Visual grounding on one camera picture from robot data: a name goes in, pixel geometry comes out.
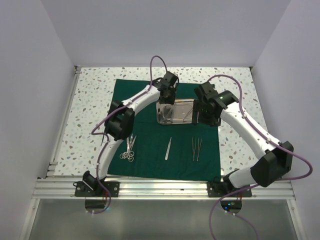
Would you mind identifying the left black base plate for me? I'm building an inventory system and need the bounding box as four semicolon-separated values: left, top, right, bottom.
74;180;121;198

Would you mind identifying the green surgical cloth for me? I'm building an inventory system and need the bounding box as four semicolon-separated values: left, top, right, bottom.
106;79;221;182

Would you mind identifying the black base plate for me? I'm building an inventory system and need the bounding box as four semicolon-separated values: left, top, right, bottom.
206;176;239;198
74;180;121;198

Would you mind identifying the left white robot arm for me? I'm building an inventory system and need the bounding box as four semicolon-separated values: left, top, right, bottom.
82;71;179;197

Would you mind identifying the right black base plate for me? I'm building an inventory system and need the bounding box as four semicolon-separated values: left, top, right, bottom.
206;176;239;198

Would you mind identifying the aluminium front rail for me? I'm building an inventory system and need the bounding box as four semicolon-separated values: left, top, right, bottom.
31;176;295;200

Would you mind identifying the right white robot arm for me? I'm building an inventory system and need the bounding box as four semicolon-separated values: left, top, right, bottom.
192;82;294;197

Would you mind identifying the left aluminium side rail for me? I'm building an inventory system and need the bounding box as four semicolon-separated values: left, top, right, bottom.
44;66;82;178

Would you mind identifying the steel instrument tray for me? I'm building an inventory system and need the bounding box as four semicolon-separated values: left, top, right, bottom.
156;98;195;125

